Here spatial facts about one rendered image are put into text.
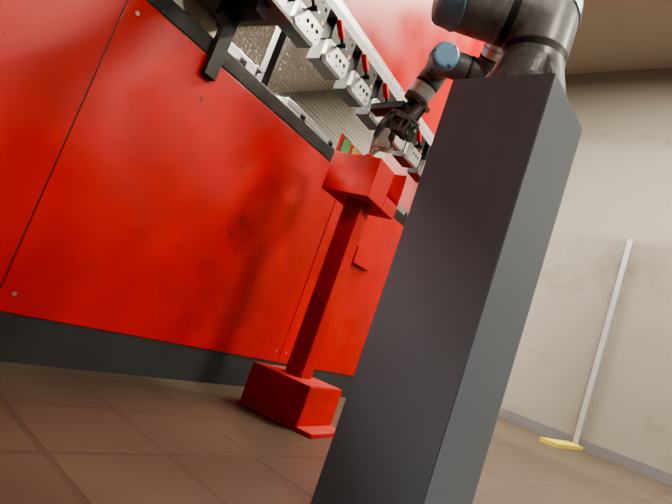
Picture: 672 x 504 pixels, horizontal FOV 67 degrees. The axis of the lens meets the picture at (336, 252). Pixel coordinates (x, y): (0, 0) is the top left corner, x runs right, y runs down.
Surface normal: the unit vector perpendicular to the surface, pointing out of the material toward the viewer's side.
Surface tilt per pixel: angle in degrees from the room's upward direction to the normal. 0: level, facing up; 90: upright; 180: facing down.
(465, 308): 90
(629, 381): 90
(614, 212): 90
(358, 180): 90
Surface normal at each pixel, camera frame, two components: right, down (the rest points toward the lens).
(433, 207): -0.59, -0.32
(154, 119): 0.81, 0.21
